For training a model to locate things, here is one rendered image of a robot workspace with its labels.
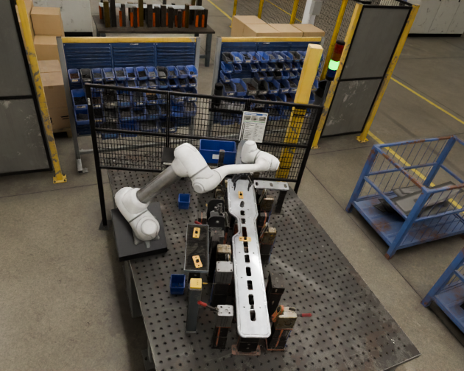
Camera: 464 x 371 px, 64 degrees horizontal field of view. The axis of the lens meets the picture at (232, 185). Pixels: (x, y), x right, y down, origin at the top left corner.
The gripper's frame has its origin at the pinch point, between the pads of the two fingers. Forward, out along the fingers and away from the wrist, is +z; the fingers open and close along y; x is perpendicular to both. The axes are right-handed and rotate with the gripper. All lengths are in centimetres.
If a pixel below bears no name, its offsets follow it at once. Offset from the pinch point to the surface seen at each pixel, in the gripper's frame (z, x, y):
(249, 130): -20, 54, 8
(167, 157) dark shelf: 5, 39, -60
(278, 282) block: 5, -84, 17
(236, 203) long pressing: 7.4, -10.6, -3.4
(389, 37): -57, 262, 206
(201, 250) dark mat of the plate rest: -8, -73, -31
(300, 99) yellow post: -51, 57, 45
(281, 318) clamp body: 3, -110, 15
